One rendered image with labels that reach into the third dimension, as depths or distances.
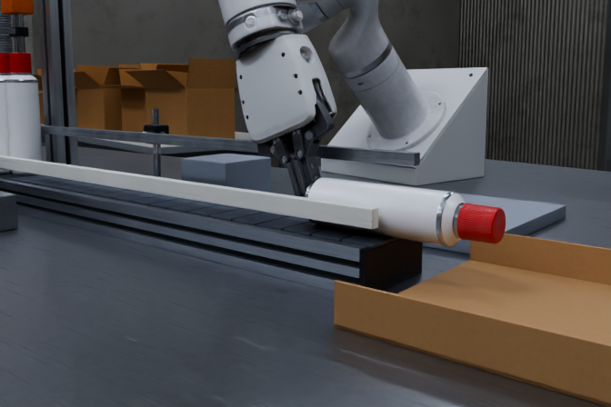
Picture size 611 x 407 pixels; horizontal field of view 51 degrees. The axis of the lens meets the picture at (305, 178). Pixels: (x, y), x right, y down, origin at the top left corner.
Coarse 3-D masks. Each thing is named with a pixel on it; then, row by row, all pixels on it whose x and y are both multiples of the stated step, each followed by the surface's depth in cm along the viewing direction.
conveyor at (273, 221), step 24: (96, 192) 92; (120, 192) 92; (144, 192) 92; (216, 216) 75; (240, 216) 75; (264, 216) 75; (288, 216) 75; (336, 240) 64; (360, 240) 63; (384, 240) 63
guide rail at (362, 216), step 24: (24, 168) 102; (48, 168) 97; (72, 168) 93; (96, 168) 91; (168, 192) 80; (192, 192) 77; (216, 192) 74; (240, 192) 72; (264, 192) 70; (312, 216) 65; (336, 216) 63; (360, 216) 61
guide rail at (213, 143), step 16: (48, 128) 111; (64, 128) 107; (80, 128) 104; (176, 144) 89; (192, 144) 87; (208, 144) 85; (224, 144) 83; (240, 144) 81; (256, 144) 80; (352, 160) 71; (368, 160) 69; (384, 160) 68; (400, 160) 67; (416, 160) 66
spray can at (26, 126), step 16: (16, 64) 107; (16, 80) 106; (32, 80) 108; (16, 96) 107; (32, 96) 108; (16, 112) 107; (32, 112) 108; (16, 128) 107; (32, 128) 108; (16, 144) 108; (32, 144) 109
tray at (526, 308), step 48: (528, 240) 69; (336, 288) 53; (432, 288) 63; (480, 288) 63; (528, 288) 63; (576, 288) 63; (384, 336) 51; (432, 336) 48; (480, 336) 45; (528, 336) 43; (576, 336) 41; (576, 384) 41
